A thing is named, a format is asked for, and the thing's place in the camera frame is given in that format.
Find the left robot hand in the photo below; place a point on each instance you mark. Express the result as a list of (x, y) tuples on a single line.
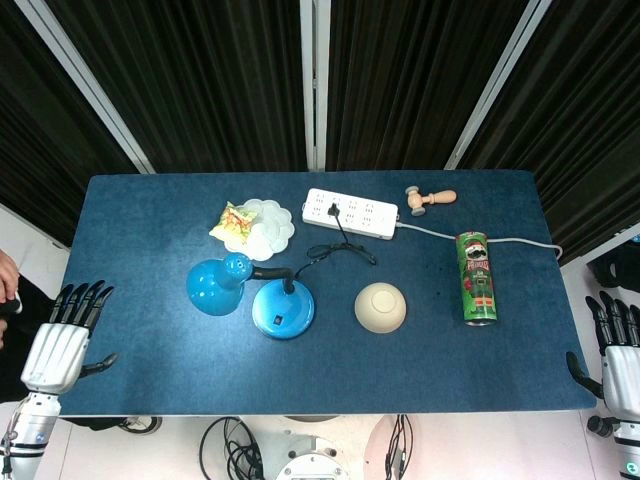
[(55, 350)]

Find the blue table mat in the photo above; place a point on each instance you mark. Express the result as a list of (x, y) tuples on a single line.
[(320, 360)]

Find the small wooden mallet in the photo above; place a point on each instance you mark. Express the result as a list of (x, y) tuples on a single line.
[(430, 200)]

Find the green Pringles can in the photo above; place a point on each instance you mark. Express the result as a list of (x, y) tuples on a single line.
[(477, 280)]

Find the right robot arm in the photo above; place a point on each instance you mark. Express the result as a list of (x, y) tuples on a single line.
[(625, 440)]

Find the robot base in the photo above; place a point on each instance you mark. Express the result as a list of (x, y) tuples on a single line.
[(310, 450)]

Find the beige upturned bowl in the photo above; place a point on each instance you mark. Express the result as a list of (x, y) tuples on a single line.
[(380, 307)]

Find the white scalloped plate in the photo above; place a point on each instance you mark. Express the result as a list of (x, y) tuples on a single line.
[(267, 227)]

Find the person's hand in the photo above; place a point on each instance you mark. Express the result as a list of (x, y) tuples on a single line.
[(7, 277)]

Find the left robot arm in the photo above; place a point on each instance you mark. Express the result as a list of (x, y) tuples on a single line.
[(27, 437)]

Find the white power strip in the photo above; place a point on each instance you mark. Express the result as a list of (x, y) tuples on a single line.
[(350, 213)]

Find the yellow snack packet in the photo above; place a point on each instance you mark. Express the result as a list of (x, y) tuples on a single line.
[(234, 226)]

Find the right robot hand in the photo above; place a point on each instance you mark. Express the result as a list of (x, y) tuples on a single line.
[(620, 365)]

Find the blue desk lamp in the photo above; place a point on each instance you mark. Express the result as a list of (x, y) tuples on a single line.
[(250, 295)]

